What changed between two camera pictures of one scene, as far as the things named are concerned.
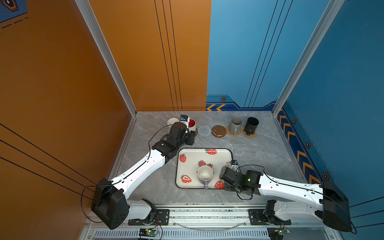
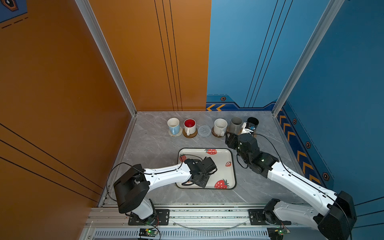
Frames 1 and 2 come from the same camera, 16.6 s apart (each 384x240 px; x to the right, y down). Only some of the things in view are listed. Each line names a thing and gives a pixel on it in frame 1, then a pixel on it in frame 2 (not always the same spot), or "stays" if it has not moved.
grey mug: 236,125 stays
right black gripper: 225,187 to 232,139
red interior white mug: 192,125 stays
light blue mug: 171,121 stays
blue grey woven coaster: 204,131 stays
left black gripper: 190,137 to 204,183
